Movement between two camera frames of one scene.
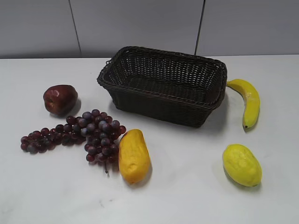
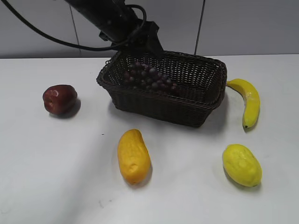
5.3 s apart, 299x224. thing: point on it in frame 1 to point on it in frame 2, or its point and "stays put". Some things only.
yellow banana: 251,100 stays put
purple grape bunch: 101,133 to 140,75
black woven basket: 164,87 stays put
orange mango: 134,157 stays put
